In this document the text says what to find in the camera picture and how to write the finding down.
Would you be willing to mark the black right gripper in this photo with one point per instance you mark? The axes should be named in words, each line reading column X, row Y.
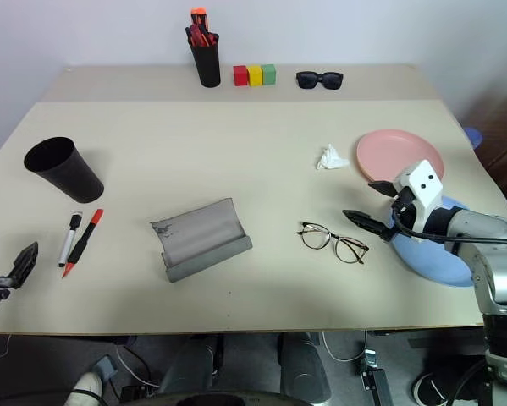
column 405, row 211

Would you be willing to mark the crumpled white tissue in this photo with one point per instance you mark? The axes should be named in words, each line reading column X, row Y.
column 330, row 159

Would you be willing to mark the pink plate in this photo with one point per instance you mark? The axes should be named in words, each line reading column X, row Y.
column 395, row 154

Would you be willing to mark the red marker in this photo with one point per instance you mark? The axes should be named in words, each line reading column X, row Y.
column 192, row 36
column 212, row 39

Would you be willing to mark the black shoe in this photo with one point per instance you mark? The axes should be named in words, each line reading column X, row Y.
column 428, row 389

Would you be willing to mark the blue round stool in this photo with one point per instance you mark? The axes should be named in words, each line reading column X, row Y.
column 474, row 137

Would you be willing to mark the red wooden block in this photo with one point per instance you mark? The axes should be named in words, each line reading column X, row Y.
column 240, row 77

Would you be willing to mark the dark curved rim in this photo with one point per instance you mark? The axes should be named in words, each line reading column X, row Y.
column 236, row 398

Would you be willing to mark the blue-grey floor device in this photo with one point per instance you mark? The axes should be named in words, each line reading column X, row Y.
column 106, row 366

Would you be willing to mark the black and white marker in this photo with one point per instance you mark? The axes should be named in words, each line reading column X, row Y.
column 69, row 241

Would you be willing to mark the yellow wooden block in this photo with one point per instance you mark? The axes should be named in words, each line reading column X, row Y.
column 255, row 76

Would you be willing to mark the black sunglasses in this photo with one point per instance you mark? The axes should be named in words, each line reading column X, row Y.
column 308, row 80

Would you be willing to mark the red and black pen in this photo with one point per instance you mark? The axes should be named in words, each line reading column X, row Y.
column 81, row 245

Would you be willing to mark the green wooden block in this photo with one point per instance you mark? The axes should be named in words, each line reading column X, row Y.
column 269, row 75

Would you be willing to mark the thin-framed eyeglasses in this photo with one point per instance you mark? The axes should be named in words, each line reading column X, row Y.
column 315, row 237

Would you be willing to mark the black table leg bracket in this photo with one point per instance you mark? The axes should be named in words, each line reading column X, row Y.
column 373, row 376

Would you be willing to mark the orange-capped marker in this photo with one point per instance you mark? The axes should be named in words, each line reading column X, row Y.
column 198, row 17

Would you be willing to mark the white shoe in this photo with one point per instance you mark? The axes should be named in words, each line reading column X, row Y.
column 86, row 387

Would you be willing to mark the dark grey rounded shape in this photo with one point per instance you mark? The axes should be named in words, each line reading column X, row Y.
column 304, row 368
column 189, row 365

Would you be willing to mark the black pen holder cup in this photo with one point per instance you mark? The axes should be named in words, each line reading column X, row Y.
column 207, row 65

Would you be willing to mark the empty black plastic cup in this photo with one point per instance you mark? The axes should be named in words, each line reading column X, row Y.
column 73, row 179

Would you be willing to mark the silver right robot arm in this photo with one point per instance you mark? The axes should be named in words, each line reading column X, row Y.
column 486, row 237

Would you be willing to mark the open grey glasses case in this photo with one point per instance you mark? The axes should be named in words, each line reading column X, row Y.
column 202, row 237

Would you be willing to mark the blue plate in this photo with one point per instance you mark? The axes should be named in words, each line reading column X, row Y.
column 431, row 258

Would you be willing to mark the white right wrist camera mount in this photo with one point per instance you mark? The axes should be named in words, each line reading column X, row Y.
column 424, row 184

